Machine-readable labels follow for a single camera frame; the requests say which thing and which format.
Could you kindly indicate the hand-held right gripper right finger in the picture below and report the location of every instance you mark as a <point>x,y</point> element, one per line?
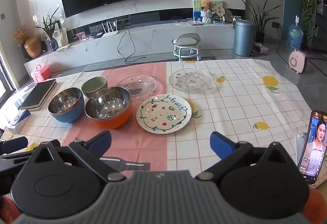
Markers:
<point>221,144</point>

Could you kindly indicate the white router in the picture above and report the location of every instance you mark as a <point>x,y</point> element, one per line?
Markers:
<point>110,32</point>

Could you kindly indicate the pink heater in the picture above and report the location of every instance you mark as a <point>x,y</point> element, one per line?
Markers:
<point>297,61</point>

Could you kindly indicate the plant in blue vase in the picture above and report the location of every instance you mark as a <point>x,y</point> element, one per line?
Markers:
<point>52,43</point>

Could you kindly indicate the blue steel bowl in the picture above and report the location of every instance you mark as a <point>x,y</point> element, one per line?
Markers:
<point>65,116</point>

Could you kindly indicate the black hardcover book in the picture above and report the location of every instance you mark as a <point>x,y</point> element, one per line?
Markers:
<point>38,93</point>

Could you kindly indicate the smartphone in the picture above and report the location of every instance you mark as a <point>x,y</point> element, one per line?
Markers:
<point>315,147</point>

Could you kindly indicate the white photo frame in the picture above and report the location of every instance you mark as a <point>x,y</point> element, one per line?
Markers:
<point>61,37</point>

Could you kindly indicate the dried flowers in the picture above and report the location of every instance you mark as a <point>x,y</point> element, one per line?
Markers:
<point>21,34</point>

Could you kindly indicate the white phone stand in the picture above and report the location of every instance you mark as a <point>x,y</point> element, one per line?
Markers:
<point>301,147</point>

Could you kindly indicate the decorative plate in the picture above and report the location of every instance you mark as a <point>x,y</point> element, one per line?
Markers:
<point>229,15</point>

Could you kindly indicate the grey trash can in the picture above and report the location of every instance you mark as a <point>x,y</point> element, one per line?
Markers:
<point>244,37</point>

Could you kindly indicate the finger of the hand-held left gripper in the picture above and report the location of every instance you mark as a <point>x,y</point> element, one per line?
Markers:
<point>15,159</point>
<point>14,144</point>

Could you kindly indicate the patterned clear glass plate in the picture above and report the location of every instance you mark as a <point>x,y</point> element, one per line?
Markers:
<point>190,80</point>

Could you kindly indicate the blue water jug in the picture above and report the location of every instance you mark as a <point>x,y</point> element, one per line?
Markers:
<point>294,36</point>

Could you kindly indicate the brown round vase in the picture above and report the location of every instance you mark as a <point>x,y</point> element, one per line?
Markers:
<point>33,47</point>

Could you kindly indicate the green ceramic bowl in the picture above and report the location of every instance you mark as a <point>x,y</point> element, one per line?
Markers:
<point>93,84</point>

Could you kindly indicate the landscape painting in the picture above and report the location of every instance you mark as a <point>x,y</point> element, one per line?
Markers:
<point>196,9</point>

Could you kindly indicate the round hand fan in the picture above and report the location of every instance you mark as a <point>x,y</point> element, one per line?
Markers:
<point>219,11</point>

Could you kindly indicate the orange steel bowl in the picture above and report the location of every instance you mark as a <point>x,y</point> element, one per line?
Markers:
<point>112,122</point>

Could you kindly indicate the red fleece cloth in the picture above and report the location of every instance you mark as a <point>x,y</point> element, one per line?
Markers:
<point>318,204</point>

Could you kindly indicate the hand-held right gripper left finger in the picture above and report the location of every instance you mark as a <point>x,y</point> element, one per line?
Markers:
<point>101,141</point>

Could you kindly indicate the teddy bear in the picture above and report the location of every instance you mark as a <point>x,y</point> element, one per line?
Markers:
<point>206,9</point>

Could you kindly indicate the small pink photo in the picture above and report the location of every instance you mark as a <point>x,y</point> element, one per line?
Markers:
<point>80,35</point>

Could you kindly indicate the plain clear glass plate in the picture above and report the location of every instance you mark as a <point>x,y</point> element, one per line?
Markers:
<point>138,86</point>

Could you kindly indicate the checked lemon print tablecloth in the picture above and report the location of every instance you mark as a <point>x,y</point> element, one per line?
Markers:
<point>230,111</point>

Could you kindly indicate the pink laptop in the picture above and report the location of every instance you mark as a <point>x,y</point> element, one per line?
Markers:
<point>196,22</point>

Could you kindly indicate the dark shelf unit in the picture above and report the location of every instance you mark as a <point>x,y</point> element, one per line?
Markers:
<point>320,22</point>

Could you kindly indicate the white fruit print plate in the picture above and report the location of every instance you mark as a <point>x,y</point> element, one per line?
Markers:
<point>163,114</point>

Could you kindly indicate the white marble tv cabinet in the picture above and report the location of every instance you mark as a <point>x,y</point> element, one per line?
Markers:
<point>158,37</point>

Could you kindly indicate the white rolling stool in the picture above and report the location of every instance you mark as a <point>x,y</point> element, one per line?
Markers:
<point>186,41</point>

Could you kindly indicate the blue and white box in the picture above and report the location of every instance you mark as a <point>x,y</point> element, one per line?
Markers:
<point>18,119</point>

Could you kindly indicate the potted long leaf plant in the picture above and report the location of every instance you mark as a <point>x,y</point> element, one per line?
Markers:
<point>259,19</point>

